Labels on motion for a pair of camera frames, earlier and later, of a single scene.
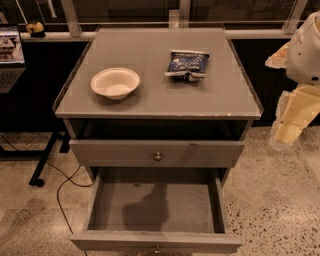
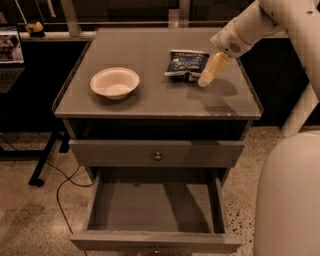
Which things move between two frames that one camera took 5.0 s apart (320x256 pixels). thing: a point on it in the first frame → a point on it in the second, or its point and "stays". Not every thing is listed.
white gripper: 305,58 → 228,40
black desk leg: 63,148 stays
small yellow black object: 36,30 stays
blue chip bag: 188,65 stays
